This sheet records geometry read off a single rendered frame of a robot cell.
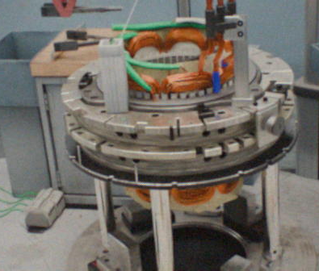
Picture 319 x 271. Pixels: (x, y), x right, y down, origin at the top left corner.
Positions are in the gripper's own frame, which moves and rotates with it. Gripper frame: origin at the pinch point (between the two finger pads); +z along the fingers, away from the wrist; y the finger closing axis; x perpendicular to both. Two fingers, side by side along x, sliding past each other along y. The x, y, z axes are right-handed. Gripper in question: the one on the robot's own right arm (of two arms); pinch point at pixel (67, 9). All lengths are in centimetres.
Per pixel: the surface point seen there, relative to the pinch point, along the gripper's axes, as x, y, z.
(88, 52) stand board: 1.5, -6.8, 9.5
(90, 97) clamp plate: 6.5, 22.8, 5.4
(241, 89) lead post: 26.1, 26.8, 2.8
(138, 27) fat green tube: 12.0, 9.5, 0.2
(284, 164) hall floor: 54, -162, 116
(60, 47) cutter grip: -2.5, -3.4, 7.5
